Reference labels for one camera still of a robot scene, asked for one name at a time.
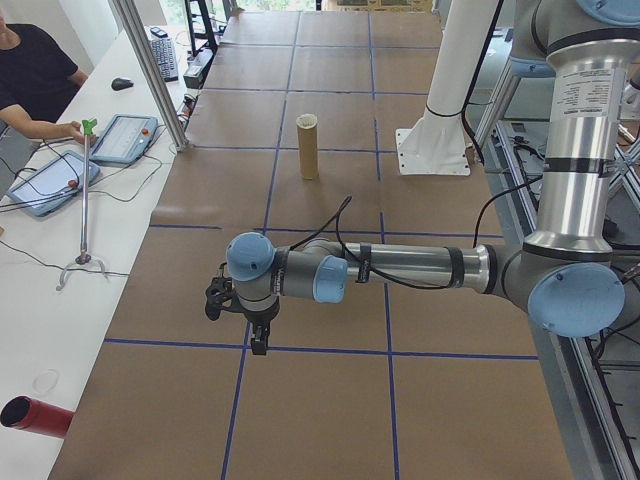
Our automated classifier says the silver grabber tool green handle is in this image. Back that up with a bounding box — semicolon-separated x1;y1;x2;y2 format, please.
55;117;109;293

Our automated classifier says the person's right forearm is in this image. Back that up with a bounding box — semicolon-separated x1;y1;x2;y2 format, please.
0;104;71;142

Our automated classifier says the person's right hand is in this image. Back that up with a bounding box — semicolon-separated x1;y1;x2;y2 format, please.
63;121;99;148

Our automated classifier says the brown cardboard tube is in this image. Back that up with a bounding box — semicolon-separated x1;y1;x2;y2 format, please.
295;115;321;181

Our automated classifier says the white desk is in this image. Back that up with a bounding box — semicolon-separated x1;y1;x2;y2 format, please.
0;22;229;480

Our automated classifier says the clear plastic cap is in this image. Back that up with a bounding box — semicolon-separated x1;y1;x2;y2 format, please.
32;368;62;394

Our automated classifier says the blue-grey teach pendant tablet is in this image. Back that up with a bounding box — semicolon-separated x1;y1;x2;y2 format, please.
87;113;160;168
5;151;101;219

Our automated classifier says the red tube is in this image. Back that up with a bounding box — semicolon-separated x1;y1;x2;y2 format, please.
0;395;76;440

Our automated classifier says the grey electronics box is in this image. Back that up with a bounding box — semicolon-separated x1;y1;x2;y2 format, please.
183;52;214;90

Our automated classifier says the black computer keyboard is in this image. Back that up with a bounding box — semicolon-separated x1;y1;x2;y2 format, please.
148;37;180;84

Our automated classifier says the black metal rack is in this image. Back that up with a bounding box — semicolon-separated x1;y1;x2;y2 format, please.
183;0;221;56

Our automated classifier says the white column with square plate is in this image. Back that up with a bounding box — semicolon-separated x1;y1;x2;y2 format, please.
394;0;506;177

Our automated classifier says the person in black T-shirt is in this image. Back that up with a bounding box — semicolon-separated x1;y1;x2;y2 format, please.
0;22;90;126

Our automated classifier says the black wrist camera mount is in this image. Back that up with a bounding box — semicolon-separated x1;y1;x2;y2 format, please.
204;274;238;320

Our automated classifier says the black cable on robot arm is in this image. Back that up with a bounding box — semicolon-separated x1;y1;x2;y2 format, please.
289;195;546;291

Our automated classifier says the black desk cable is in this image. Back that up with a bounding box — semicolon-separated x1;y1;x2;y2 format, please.
0;238;130;277

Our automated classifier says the aluminium profile post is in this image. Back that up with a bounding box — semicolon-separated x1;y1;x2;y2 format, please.
112;0;191;154

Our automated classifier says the black cable beside white column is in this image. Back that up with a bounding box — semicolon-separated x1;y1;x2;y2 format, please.
460;0;506;164

